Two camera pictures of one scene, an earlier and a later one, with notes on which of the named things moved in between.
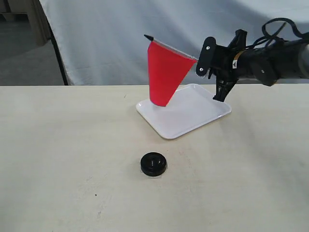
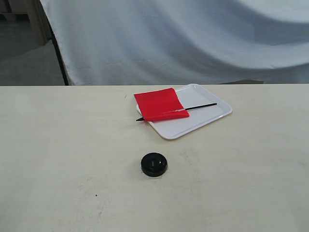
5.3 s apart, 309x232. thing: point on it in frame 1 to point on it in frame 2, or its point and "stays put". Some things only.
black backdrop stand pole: x=64 y=78 stays put
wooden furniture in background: x=23 y=23 stays put
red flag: x=167 y=68 to x=162 y=104
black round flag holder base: x=153 y=164 stays put
